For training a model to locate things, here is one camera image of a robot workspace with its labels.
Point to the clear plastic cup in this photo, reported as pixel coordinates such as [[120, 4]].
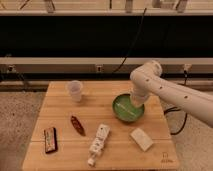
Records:
[[75, 90]]

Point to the white rectangular sponge block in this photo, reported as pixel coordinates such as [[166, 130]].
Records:
[[142, 139]]

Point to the white squeeze tube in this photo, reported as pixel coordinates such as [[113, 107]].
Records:
[[98, 143]]

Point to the wooden board table top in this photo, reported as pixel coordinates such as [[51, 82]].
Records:
[[77, 123]]

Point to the grey metal rail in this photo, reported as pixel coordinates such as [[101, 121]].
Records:
[[105, 65]]

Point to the green ceramic bowl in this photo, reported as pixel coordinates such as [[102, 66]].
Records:
[[124, 110]]

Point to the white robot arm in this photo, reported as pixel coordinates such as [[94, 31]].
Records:
[[146, 79]]

